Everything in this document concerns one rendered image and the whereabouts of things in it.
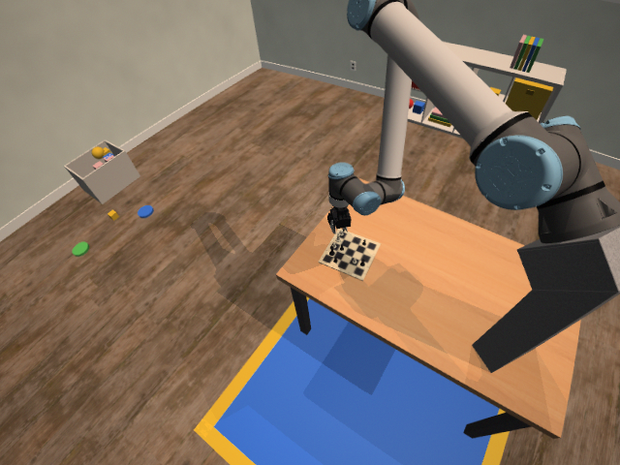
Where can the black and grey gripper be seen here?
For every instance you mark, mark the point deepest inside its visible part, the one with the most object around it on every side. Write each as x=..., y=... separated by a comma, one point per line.
x=340, y=222

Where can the black and cream chessboard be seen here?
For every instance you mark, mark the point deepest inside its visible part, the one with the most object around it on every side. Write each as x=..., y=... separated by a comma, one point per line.
x=353, y=248

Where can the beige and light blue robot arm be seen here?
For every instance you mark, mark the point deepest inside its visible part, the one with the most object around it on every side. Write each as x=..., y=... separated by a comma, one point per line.
x=514, y=172

